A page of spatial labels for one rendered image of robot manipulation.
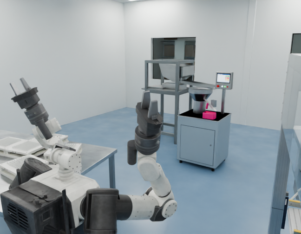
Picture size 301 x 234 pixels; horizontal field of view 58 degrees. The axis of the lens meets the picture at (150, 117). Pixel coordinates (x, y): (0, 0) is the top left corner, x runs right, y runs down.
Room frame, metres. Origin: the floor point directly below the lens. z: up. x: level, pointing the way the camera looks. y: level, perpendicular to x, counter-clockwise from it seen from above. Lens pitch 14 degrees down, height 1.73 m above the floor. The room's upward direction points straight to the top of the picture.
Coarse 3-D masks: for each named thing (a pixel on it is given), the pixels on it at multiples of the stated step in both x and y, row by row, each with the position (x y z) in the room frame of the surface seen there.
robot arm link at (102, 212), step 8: (96, 200) 0.80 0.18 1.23; (104, 200) 0.80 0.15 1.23; (112, 200) 0.81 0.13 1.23; (120, 200) 0.84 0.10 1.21; (128, 200) 0.86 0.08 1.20; (96, 208) 0.79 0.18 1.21; (104, 208) 0.79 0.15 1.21; (112, 208) 0.80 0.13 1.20; (120, 208) 0.82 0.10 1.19; (128, 208) 0.84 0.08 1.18; (96, 216) 0.78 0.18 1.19; (104, 216) 0.77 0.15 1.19; (112, 216) 0.79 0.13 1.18; (120, 216) 0.82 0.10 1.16; (128, 216) 0.84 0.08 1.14; (96, 224) 0.76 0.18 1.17; (104, 224) 0.76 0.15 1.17; (112, 224) 0.77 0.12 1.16
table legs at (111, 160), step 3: (111, 156) 2.25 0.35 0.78; (111, 159) 2.25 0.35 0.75; (114, 159) 2.28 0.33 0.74; (111, 162) 2.25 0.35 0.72; (114, 162) 2.28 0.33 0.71; (111, 165) 2.25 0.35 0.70; (114, 165) 2.28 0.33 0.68; (111, 168) 2.25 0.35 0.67; (114, 168) 2.28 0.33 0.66; (111, 171) 2.25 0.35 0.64; (114, 171) 2.27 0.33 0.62; (111, 174) 2.25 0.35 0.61; (114, 174) 2.27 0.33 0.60; (111, 177) 2.25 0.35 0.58; (114, 177) 2.27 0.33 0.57; (111, 180) 2.25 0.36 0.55; (114, 180) 2.27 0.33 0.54; (111, 183) 2.25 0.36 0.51; (114, 183) 2.27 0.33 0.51; (111, 186) 2.25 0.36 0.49; (114, 186) 2.26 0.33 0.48
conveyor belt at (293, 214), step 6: (288, 210) 1.28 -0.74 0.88; (294, 210) 1.27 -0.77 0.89; (300, 210) 1.27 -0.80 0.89; (288, 216) 1.24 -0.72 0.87; (294, 216) 1.21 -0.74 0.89; (300, 216) 1.21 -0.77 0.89; (288, 222) 1.20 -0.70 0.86; (294, 222) 1.17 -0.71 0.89; (300, 222) 1.16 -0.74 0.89; (294, 228) 1.12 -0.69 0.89; (300, 228) 1.12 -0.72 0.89
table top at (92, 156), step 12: (0, 132) 2.77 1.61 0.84; (12, 132) 2.77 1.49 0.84; (84, 144) 2.40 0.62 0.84; (0, 156) 2.11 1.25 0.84; (84, 156) 2.11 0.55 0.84; (96, 156) 2.11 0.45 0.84; (108, 156) 2.15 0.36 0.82; (84, 168) 1.88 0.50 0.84; (0, 180) 1.69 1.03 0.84; (12, 180) 1.69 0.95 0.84; (0, 192) 1.53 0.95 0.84; (0, 204) 1.40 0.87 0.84; (0, 216) 1.33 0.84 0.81
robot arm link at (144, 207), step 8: (136, 200) 0.89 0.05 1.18; (144, 200) 0.92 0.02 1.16; (152, 200) 0.94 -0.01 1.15; (168, 200) 0.95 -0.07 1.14; (136, 208) 0.86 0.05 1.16; (144, 208) 0.89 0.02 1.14; (152, 208) 0.92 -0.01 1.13; (160, 208) 0.92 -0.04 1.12; (168, 208) 0.94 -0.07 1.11; (176, 208) 0.97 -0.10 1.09; (136, 216) 0.87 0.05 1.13; (144, 216) 0.89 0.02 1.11; (152, 216) 0.92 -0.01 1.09; (160, 216) 0.93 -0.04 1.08; (168, 216) 0.94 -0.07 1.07
